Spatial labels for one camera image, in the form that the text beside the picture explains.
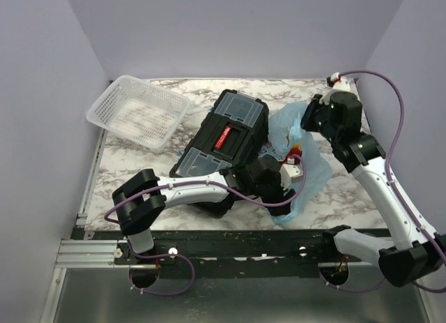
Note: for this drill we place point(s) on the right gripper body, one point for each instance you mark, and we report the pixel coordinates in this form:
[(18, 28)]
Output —
[(316, 118)]

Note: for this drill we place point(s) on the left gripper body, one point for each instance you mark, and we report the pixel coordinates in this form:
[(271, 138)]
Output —
[(272, 193)]

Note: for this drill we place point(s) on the light blue plastic bag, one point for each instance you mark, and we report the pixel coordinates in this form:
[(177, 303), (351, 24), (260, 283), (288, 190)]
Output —
[(284, 131)]

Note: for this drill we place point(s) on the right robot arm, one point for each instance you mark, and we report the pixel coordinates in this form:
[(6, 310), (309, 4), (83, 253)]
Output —
[(415, 248)]

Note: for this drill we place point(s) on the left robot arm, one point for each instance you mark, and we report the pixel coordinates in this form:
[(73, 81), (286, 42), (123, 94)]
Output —
[(141, 199)]

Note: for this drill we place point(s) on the red fake cherry tomatoes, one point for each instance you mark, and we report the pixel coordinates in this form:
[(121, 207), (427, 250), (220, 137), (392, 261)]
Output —
[(294, 156)]

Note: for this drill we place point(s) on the black plastic toolbox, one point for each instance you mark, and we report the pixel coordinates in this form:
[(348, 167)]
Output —
[(231, 135)]

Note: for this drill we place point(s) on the white perforated plastic basket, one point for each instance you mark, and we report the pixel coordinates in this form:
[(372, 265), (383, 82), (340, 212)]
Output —
[(139, 111)]

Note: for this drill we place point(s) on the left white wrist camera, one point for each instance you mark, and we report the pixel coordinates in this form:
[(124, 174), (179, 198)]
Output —
[(290, 174)]

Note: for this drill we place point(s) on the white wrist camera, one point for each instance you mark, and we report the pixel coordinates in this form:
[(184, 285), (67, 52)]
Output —
[(336, 83), (290, 174)]

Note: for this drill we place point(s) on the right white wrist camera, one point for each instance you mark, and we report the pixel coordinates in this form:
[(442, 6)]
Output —
[(336, 83)]

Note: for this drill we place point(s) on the black mounting base rail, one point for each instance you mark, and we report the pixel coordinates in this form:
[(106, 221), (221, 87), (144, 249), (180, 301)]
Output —
[(229, 254)]

